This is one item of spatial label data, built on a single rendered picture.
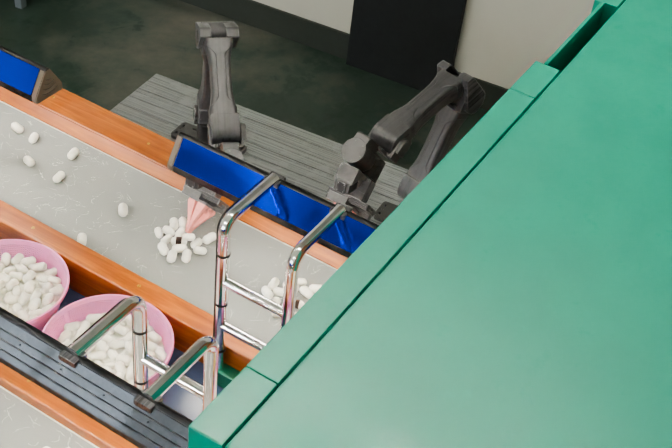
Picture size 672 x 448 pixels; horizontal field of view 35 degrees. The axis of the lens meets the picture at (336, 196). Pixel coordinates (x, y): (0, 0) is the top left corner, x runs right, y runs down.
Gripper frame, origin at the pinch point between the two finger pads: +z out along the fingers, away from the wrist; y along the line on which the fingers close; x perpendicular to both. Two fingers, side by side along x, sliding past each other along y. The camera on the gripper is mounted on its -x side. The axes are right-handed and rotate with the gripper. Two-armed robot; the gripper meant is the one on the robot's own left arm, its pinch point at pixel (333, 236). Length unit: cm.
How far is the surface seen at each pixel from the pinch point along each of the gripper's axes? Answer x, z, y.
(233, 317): -6.8, 25.4, -9.1
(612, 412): -135, 14, 75
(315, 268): 8.4, 7.7, -3.3
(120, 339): -20, 40, -24
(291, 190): -31.9, -1.8, -0.2
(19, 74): -31, 1, -69
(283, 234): 10.1, 3.9, -14.7
